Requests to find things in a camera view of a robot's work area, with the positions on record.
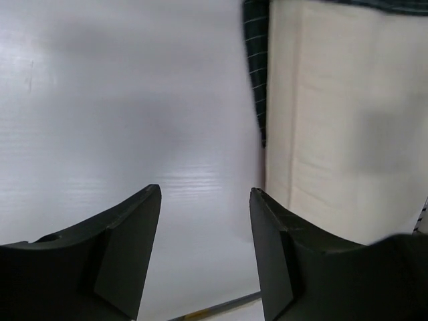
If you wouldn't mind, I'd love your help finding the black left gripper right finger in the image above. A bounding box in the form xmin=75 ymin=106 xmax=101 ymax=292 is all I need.
xmin=249 ymin=188 xmax=427 ymax=321

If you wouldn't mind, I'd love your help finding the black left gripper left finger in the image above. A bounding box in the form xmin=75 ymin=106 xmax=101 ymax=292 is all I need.
xmin=1 ymin=185 xmax=161 ymax=320

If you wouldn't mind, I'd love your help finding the cream pillow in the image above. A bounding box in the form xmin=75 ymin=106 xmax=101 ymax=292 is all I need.
xmin=265 ymin=1 xmax=427 ymax=244

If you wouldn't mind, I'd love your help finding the dark checked pillowcase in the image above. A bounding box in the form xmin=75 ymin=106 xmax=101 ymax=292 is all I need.
xmin=241 ymin=0 xmax=427 ymax=148

